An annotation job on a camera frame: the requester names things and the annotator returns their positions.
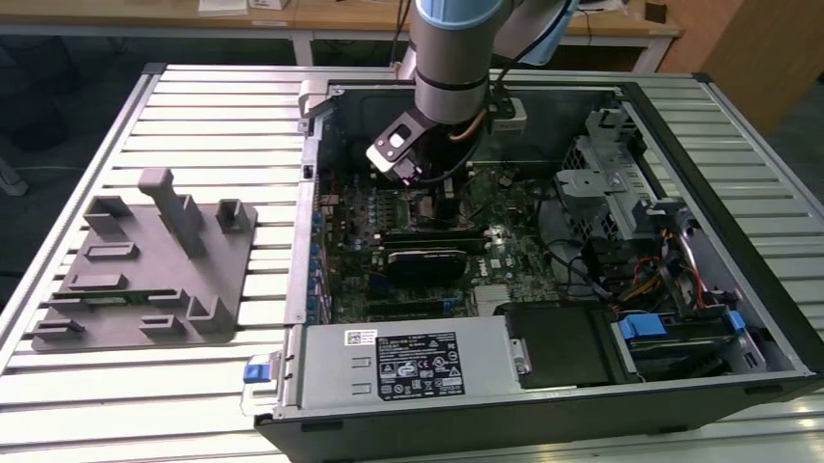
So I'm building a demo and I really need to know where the metal socket cover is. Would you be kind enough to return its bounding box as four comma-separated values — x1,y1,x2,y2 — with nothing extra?
456,168,511,227

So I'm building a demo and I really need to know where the CPU socket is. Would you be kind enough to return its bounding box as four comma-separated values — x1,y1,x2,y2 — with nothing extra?
402,189,462,231

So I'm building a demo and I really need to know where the green motherboard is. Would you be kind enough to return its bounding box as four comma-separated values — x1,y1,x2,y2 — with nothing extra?
313,161,567,324

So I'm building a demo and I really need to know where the black graphics card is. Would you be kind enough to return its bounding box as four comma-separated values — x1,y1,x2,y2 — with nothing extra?
383,247,470,290

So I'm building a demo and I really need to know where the silver metal drive cage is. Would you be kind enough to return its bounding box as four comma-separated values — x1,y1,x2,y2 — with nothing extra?
551,108,687,252

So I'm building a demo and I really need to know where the silver chipset heatsink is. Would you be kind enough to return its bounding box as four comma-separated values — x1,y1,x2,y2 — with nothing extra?
471,284,519,313

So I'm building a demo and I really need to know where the grey parts rack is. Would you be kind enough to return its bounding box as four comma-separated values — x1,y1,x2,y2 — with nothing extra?
28,167,260,354

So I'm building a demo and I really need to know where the blue disk carrier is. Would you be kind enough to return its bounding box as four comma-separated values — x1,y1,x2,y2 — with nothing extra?
614,311,752,382

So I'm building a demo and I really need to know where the silver power supply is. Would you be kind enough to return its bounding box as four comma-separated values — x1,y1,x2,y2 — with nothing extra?
272,320,535,421

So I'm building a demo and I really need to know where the wooden desk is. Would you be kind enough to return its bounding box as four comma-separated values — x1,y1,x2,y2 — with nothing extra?
0,0,685,73

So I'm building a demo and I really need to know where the wooden cabinet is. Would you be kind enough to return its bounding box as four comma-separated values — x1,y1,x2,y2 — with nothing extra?
657,0,824,141

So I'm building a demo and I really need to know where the black PC case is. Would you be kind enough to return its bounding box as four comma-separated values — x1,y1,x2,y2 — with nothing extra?
253,71,824,463

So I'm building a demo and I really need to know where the green RAM stick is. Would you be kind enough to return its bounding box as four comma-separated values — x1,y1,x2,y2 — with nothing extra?
52,287,180,306

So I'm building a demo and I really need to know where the white camera with black face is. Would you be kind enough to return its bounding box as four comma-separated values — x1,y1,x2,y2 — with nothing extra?
364,109,434,187

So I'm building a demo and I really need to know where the pale grey camera box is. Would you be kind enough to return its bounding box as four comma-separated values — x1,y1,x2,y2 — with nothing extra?
490,97,530,132

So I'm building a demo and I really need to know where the black plastic air duct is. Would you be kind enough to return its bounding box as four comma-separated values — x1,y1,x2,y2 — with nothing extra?
503,301,635,391

